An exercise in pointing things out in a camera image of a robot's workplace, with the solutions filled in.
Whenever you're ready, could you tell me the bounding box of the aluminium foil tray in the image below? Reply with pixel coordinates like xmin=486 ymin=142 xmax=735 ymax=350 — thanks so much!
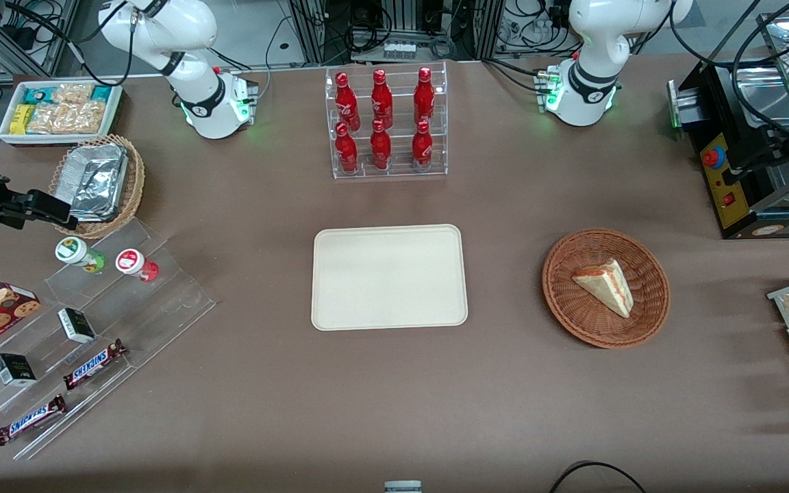
xmin=58 ymin=143 xmax=129 ymax=223

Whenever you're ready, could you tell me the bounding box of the clear acrylic bottle rack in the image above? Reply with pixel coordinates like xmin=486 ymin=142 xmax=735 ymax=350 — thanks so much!
xmin=324 ymin=61 xmax=449 ymax=181

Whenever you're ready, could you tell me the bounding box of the white snack bin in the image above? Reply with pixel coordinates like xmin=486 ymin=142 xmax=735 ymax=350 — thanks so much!
xmin=0 ymin=80 xmax=125 ymax=147

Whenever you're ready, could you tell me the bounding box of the black cable loop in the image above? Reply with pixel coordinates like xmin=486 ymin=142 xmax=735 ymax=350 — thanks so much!
xmin=548 ymin=460 xmax=649 ymax=493

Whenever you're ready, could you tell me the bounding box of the small black box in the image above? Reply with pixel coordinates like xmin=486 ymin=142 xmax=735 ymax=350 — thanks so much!
xmin=0 ymin=353 xmax=38 ymax=388
xmin=57 ymin=307 xmax=97 ymax=345

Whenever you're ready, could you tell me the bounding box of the clear cracker pack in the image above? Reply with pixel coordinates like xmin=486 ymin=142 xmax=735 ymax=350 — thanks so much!
xmin=51 ymin=83 xmax=95 ymax=105
xmin=26 ymin=102 xmax=71 ymax=135
xmin=65 ymin=100 xmax=107 ymax=135

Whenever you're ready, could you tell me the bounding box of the wrapped triangle sandwich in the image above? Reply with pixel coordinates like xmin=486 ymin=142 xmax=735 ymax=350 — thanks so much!
xmin=571 ymin=257 xmax=636 ymax=320

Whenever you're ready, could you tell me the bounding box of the light wicker basket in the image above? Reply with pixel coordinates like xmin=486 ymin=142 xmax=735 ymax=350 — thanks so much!
xmin=48 ymin=134 xmax=146 ymax=240

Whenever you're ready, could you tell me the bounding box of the thick black cable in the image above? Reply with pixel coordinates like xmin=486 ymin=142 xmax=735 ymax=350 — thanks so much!
xmin=0 ymin=0 xmax=136 ymax=87
xmin=668 ymin=0 xmax=789 ymax=148

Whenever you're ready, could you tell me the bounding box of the black food warmer machine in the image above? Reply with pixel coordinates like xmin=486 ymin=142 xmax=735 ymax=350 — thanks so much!
xmin=667 ymin=10 xmax=789 ymax=240

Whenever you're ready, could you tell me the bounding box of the green gum bottle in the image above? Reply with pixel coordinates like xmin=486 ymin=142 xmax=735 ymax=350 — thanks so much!
xmin=55 ymin=236 xmax=107 ymax=275

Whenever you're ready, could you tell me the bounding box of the Snickers bar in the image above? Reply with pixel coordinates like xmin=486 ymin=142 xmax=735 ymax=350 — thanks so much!
xmin=62 ymin=338 xmax=129 ymax=392
xmin=0 ymin=394 xmax=68 ymax=447

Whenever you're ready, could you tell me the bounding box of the brown wicker basket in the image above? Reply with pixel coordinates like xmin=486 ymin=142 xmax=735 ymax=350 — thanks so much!
xmin=541 ymin=227 xmax=671 ymax=350

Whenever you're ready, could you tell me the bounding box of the red gum bottle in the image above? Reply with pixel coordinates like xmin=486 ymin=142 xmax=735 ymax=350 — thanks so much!
xmin=115 ymin=248 xmax=160 ymax=283

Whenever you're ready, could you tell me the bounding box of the yellow snack pack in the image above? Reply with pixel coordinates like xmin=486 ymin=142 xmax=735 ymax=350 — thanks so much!
xmin=9 ymin=103 xmax=36 ymax=136

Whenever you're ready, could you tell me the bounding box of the clear acrylic stepped shelf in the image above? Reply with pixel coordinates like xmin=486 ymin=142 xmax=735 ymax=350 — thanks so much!
xmin=0 ymin=218 xmax=216 ymax=461

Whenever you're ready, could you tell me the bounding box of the beige plastic tray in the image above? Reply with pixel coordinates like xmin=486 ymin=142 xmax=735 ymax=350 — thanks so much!
xmin=310 ymin=223 xmax=469 ymax=332

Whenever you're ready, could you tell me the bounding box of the red cola bottle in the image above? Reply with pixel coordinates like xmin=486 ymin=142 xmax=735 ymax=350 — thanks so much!
xmin=370 ymin=68 xmax=395 ymax=130
xmin=334 ymin=71 xmax=362 ymax=133
xmin=413 ymin=66 xmax=436 ymax=126
xmin=411 ymin=120 xmax=434 ymax=173
xmin=369 ymin=118 xmax=393 ymax=171
xmin=334 ymin=122 xmax=360 ymax=175

